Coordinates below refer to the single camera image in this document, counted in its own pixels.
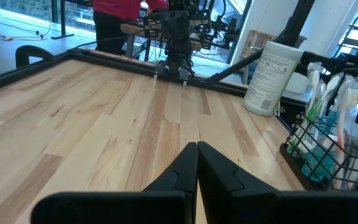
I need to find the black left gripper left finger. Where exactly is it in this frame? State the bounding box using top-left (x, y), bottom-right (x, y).
top-left (31, 142), bottom-right (198, 224)

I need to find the person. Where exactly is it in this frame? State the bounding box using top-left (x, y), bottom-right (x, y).
top-left (91, 0), bottom-right (169, 55)

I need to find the black metal shelf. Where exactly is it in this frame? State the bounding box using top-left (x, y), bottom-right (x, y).
top-left (333, 15), bottom-right (358, 58)

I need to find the black pillar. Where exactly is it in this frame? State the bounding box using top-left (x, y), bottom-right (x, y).
top-left (273, 0), bottom-right (317, 46)

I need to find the black looped base cable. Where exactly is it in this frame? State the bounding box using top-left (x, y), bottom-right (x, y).
top-left (15, 45), bottom-right (55, 69)

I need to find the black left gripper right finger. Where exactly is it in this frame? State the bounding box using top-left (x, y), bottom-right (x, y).
top-left (197, 141), bottom-right (358, 224)

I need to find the mouthwash bottle with green label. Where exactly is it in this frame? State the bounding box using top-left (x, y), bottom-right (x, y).
top-left (301, 138), bottom-right (326, 183)

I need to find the black table frame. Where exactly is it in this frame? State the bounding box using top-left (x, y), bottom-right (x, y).
top-left (0, 46), bottom-right (291, 98)

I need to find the black floor stand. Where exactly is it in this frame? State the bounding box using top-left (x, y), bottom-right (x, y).
top-left (50, 0), bottom-right (75, 40)

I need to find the brown cardboard panel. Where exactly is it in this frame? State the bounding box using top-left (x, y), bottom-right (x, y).
top-left (242, 30), bottom-right (276, 60)

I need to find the white wipes canister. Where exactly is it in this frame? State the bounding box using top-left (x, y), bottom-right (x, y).
top-left (242, 40), bottom-right (304, 117)

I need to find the black wire rack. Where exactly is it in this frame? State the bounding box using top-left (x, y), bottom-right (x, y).
top-left (280, 111), bottom-right (358, 191)

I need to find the wooden top workbench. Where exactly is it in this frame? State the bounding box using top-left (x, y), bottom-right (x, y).
top-left (119, 22), bottom-right (202, 62)

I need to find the green toothbrush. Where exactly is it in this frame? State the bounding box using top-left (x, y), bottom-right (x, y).
top-left (286, 61), bottom-right (324, 154)

